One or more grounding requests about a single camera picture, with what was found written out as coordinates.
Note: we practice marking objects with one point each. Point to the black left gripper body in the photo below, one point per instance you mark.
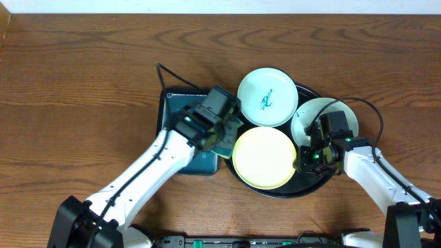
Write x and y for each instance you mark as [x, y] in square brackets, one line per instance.
[227, 134]

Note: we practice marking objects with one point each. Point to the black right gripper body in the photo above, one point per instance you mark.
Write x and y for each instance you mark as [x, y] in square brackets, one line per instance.
[315, 161]

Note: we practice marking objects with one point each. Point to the green yellow sponge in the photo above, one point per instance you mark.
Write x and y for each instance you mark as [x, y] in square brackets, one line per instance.
[226, 140]

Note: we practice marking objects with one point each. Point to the white plate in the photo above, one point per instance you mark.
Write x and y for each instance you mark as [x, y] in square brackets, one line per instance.
[305, 113]

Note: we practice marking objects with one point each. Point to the yellow plate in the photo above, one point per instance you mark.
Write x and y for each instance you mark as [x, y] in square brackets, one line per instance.
[264, 157]

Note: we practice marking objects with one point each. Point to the pale green plate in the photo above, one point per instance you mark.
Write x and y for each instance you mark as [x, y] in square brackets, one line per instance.
[268, 97]

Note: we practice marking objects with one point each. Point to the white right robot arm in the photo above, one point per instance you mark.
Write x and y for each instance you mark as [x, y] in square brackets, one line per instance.
[412, 215]

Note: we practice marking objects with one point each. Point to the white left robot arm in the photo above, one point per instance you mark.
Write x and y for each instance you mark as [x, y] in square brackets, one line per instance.
[105, 218]

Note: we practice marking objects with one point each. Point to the black rectangular water tray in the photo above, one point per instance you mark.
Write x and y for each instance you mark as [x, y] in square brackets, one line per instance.
[203, 163]

